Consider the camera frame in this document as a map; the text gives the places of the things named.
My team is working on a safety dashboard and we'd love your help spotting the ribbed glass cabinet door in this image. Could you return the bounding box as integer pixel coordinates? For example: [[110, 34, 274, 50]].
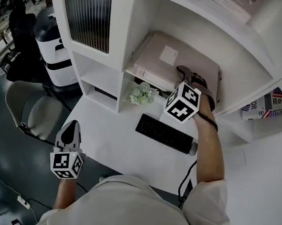
[[38, 0, 135, 72]]

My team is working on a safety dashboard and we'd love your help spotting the beige object box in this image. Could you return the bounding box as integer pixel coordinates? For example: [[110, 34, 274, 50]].
[[130, 28, 226, 100]]

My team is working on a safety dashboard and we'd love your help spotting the white and black mobile robot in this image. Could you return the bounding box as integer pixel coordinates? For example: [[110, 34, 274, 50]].
[[25, 4, 93, 98]]

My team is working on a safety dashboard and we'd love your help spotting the grey padded chair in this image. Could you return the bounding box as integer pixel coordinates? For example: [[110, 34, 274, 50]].
[[0, 78, 70, 147]]

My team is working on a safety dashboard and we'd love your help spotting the black wrist strap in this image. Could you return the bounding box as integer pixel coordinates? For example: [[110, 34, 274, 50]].
[[193, 112, 220, 132]]

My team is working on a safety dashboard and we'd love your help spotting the person's white shirt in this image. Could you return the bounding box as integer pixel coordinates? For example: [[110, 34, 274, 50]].
[[32, 155, 245, 225]]

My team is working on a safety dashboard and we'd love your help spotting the white power strip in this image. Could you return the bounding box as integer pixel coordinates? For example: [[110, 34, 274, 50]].
[[16, 195, 32, 210]]

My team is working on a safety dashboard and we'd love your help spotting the white floor cable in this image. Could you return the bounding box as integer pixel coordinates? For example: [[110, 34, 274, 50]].
[[0, 159, 46, 222]]

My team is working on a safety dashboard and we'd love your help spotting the person's right forearm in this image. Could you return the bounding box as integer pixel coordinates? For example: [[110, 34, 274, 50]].
[[185, 93, 236, 189]]

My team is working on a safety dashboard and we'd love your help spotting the white artificial flower bunch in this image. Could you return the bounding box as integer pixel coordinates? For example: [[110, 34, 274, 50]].
[[127, 80, 160, 108]]

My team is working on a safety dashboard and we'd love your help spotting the flag print book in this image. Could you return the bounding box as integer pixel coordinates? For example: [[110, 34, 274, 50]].
[[240, 82, 282, 126]]

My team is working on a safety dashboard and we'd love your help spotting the black keyboard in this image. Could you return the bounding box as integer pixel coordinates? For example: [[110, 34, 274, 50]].
[[133, 113, 196, 155]]

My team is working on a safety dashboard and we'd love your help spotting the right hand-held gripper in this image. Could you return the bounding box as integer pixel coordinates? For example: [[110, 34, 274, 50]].
[[162, 64, 220, 128]]

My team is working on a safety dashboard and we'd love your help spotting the grey computer mouse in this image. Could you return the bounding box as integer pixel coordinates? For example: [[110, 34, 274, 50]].
[[188, 142, 199, 157]]

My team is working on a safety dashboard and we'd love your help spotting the white shelf unit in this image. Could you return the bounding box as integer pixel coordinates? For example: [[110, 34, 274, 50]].
[[29, 0, 282, 156]]

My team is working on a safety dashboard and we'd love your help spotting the person's left forearm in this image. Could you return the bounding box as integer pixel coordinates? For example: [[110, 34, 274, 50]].
[[52, 176, 79, 213]]

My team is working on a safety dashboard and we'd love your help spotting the black cable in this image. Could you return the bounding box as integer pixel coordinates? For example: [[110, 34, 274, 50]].
[[176, 157, 198, 210]]

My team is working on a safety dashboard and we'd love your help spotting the beige cardboard box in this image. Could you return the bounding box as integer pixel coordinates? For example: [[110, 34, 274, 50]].
[[197, 0, 264, 26]]

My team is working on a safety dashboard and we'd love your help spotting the black office chair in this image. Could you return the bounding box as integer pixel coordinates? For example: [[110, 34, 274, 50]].
[[1, 9, 56, 86]]

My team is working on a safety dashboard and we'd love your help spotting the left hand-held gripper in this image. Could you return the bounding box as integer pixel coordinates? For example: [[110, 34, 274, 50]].
[[47, 117, 90, 182]]

